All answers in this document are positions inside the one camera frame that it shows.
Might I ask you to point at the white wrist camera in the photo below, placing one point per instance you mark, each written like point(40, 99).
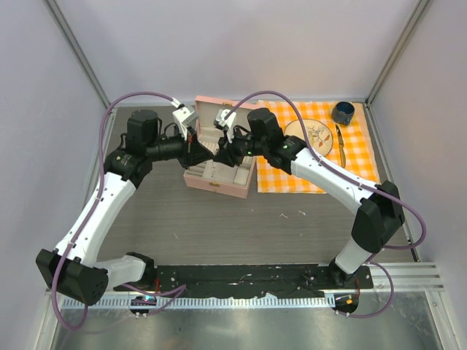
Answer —
point(185, 117)
point(224, 121)

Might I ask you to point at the pink jewelry box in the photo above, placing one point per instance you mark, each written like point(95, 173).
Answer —
point(211, 176)

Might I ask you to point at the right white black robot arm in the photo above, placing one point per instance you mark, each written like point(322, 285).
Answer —
point(378, 215)

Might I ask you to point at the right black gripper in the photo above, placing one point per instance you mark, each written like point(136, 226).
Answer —
point(227, 153)

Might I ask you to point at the aluminium frame rail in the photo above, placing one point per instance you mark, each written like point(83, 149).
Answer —
point(407, 277)

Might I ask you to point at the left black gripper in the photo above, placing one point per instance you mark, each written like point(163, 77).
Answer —
point(193, 152)

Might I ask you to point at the white slotted cable duct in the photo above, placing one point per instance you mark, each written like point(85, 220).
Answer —
point(134, 302)

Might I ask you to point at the bird pattern plate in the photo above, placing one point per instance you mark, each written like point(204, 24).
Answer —
point(319, 135)

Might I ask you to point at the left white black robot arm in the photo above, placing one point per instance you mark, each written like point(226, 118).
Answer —
point(72, 268)

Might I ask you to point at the gold knife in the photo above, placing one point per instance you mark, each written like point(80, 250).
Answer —
point(341, 147)

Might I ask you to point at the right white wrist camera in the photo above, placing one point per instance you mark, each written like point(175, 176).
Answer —
point(224, 121)

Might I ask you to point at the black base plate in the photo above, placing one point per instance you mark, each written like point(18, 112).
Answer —
point(249, 281)

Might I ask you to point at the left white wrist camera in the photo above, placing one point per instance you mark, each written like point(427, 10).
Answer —
point(185, 117)

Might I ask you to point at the dark blue mug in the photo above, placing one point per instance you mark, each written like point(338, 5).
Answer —
point(343, 113)

